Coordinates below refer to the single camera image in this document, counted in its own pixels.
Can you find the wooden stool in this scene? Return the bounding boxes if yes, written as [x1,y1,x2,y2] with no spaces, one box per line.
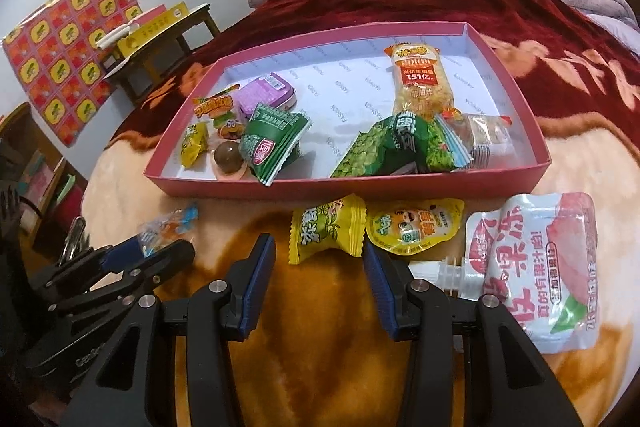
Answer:
[102,4,221,102]

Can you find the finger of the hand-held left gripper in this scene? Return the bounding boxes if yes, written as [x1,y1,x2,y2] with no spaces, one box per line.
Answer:
[50,242,196,328]
[30,236,151,296]

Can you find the purple tin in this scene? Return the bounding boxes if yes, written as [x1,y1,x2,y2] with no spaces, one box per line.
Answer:
[235,74,292,120]

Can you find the orange green gummy packet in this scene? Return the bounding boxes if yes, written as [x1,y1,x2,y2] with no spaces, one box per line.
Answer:
[194,93,251,140]

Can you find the chocolate ball cup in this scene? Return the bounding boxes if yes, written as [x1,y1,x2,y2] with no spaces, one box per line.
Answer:
[212,139,251,180]

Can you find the wooden bookshelf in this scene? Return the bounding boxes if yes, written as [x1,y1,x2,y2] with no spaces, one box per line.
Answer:
[0,102,88,248]

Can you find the blue striped snack packet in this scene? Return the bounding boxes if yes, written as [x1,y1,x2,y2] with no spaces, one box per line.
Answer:
[437,114,473,170]

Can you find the white paper roll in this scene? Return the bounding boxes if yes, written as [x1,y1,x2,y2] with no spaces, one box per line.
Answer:
[96,22,141,48]

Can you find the dark green red-label packet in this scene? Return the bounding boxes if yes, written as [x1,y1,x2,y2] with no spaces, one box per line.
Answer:
[239,103,312,186]

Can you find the yellow cartoon face packet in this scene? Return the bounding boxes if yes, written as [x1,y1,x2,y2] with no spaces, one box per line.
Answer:
[365,198,465,256]

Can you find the blue orange candy packet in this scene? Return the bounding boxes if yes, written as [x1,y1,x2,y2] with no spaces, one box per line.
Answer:
[139,202,200,258]

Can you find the yellow leaf-print candy packet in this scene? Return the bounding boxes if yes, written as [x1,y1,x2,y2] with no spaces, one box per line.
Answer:
[290,194,366,266]

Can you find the pink cardboard box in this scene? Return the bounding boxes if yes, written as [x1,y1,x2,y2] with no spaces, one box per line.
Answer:
[143,21,549,198]

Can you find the clear plastic snack packet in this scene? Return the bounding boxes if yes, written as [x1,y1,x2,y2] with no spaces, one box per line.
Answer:
[462,113,514,170]

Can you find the pink jelly drink pouch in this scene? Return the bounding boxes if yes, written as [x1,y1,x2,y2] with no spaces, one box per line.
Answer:
[410,192,598,340]

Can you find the small yellow green candy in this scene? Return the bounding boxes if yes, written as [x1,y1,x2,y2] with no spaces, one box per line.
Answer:
[180,122,210,169]

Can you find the orange rice cracker packet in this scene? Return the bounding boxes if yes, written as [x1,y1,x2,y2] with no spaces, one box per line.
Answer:
[385,42,461,120]

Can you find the green pea snack packet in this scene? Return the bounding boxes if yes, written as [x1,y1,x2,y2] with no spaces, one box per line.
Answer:
[330,112,463,178]

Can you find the printed plush blanket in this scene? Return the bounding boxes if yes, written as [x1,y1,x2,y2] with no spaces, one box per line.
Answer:
[80,0,640,427]

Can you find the red yellow wall poster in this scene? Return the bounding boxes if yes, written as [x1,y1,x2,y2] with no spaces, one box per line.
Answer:
[2,0,141,148]

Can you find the pink book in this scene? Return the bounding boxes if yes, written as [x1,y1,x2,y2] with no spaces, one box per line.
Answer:
[135,5,168,25]

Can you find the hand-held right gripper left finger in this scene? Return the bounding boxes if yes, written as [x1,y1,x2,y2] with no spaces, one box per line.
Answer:
[65,233,277,427]

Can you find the yellow cardboard box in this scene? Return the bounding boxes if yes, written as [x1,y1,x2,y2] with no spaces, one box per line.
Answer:
[117,3,190,60]

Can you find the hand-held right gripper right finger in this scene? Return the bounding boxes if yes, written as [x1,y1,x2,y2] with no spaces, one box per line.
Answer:
[362,241,561,427]

